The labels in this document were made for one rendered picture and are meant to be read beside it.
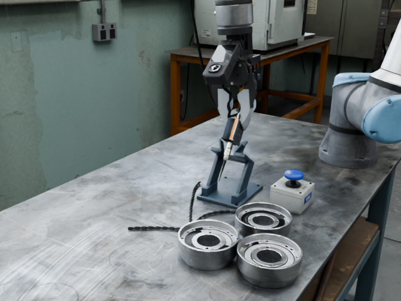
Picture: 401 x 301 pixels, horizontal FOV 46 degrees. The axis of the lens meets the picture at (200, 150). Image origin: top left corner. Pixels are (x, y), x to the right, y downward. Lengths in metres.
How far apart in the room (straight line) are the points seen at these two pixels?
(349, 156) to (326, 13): 3.49
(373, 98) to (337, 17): 3.55
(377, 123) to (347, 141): 0.18
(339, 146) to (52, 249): 0.74
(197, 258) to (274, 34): 2.35
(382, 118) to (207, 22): 2.25
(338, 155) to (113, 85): 1.86
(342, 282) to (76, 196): 0.67
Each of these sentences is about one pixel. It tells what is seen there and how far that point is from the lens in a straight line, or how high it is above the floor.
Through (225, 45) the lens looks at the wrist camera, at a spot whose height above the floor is 1.12.
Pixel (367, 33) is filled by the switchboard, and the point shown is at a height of 0.78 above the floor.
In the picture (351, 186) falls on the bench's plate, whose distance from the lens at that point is 1.15.
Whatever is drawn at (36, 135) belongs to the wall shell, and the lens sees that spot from 2.54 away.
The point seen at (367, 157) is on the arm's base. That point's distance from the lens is 1.27.
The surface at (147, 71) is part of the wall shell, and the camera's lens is 3.09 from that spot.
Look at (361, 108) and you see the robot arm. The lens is 1.12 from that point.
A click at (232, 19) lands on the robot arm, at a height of 1.17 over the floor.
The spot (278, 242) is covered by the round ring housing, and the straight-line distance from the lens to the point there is 0.83.
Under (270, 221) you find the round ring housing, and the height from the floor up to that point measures 0.82.
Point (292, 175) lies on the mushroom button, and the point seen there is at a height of 0.87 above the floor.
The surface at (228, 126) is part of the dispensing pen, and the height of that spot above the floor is 0.96.
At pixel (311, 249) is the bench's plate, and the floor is 0.80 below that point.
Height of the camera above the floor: 1.26
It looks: 21 degrees down
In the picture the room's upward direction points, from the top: 1 degrees clockwise
